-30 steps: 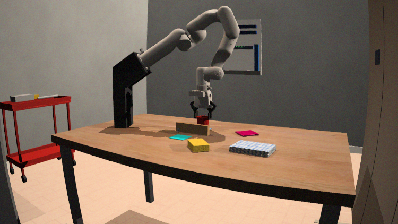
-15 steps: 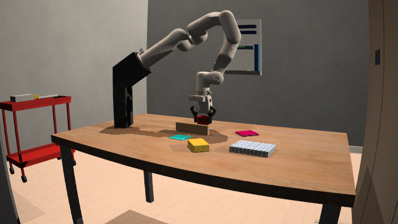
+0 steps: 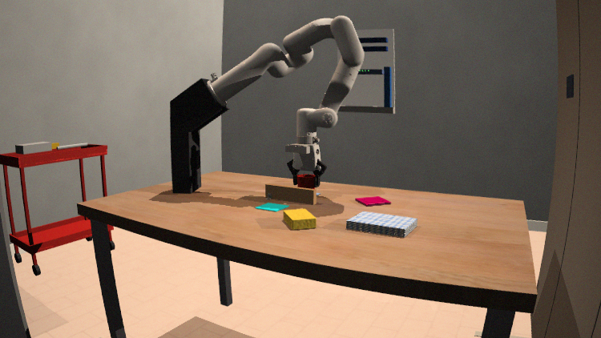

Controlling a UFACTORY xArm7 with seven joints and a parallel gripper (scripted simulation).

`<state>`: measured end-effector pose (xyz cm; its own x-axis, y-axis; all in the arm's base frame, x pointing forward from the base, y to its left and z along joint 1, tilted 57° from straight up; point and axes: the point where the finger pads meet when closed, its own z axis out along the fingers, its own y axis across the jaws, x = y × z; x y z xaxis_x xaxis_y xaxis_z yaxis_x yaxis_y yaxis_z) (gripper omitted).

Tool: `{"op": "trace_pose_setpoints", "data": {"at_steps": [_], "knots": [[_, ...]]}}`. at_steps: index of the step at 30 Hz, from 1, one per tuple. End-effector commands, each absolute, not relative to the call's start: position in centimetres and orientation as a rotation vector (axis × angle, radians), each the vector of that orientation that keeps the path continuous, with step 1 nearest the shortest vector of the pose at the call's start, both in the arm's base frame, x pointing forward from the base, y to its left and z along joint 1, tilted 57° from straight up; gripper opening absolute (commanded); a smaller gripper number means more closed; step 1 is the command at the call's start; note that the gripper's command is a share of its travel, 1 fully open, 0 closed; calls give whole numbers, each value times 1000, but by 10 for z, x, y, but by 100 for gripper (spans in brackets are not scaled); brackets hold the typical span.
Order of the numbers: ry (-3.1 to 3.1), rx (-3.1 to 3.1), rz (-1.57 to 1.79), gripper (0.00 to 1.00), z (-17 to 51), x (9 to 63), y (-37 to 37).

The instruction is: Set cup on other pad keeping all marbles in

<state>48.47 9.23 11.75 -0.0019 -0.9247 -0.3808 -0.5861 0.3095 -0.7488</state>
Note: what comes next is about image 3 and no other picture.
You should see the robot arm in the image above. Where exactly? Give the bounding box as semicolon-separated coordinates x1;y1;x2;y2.
208;16;364;154

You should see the yellow sponge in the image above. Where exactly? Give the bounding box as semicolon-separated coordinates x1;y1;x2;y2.
284;209;317;230

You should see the blue and white checkered cloth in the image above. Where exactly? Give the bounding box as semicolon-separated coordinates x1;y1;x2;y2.
346;211;417;238

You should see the pink square coaster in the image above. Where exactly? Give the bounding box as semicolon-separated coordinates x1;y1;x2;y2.
355;196;391;207

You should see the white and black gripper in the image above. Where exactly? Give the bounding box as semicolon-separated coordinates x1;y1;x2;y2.
287;143;327;187

